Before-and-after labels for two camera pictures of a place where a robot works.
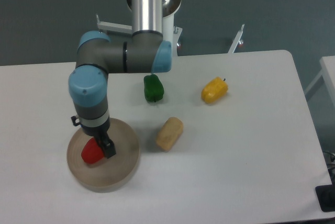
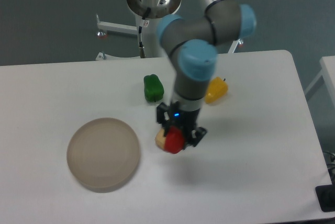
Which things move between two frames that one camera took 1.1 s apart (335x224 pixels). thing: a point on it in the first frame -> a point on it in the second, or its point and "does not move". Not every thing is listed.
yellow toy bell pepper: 214,90 does not move
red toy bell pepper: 92,152 -> 174,140
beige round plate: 110,174 does not move
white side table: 327,66 does not move
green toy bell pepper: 153,88 does not move
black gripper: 100,132 -> 186,120
